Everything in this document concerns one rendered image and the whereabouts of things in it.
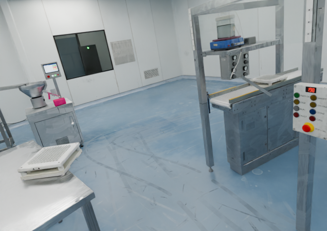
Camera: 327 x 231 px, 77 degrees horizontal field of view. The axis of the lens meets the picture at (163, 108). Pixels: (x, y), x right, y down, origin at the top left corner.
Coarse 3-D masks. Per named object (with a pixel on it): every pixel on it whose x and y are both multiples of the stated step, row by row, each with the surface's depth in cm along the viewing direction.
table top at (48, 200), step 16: (32, 144) 161; (0, 160) 142; (16, 160) 138; (0, 176) 121; (16, 176) 118; (64, 176) 109; (0, 192) 105; (16, 192) 103; (32, 192) 101; (48, 192) 98; (64, 192) 96; (80, 192) 94; (0, 208) 93; (16, 208) 91; (32, 208) 90; (48, 208) 88; (64, 208) 86; (0, 224) 83; (16, 224) 82; (32, 224) 81; (48, 224) 81
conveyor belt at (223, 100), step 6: (294, 72) 242; (300, 72) 237; (288, 78) 220; (240, 90) 208; (246, 90) 205; (252, 90) 201; (222, 96) 198; (228, 96) 195; (234, 96) 192; (216, 102) 191; (222, 102) 184; (228, 102) 179; (234, 102) 178
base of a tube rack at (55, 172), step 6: (72, 156) 124; (66, 162) 118; (72, 162) 120; (54, 168) 114; (66, 168) 113; (30, 174) 112; (36, 174) 111; (42, 174) 111; (48, 174) 111; (54, 174) 111; (60, 174) 111
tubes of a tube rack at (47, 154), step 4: (52, 148) 127; (56, 148) 126; (60, 148) 125; (64, 148) 124; (44, 152) 123; (48, 152) 123; (52, 152) 122; (56, 152) 122; (60, 152) 120; (40, 156) 119; (44, 156) 118; (48, 156) 117; (52, 156) 116; (56, 156) 116; (36, 160) 115
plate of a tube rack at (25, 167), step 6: (66, 144) 132; (72, 144) 130; (78, 144) 130; (72, 150) 122; (66, 156) 115; (42, 162) 113; (48, 162) 112; (54, 162) 111; (60, 162) 110; (18, 168) 111; (24, 168) 110; (30, 168) 110; (36, 168) 110; (42, 168) 110; (48, 168) 110
